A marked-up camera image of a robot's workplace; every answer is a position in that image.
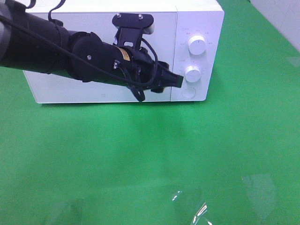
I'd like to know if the upper white power knob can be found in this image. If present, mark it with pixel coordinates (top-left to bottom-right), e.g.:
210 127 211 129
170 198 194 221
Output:
188 34 207 55

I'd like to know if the white microwave oven body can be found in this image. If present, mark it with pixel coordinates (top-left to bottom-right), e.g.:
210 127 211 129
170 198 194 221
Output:
29 0 224 102

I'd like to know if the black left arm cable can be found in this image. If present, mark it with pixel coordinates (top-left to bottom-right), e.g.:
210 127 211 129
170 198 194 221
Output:
0 0 159 103

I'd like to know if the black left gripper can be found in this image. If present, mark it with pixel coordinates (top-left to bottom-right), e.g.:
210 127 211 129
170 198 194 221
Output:
100 44 184 93

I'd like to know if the round door release button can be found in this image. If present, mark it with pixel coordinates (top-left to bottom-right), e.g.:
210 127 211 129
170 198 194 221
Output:
181 87 196 99

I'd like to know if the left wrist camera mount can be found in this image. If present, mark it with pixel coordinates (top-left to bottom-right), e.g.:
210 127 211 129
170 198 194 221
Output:
112 13 154 50

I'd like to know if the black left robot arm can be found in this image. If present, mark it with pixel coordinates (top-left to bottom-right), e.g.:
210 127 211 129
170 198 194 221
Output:
0 0 183 101

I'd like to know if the white microwave door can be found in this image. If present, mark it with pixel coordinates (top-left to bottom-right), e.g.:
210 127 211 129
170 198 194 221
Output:
24 12 177 103

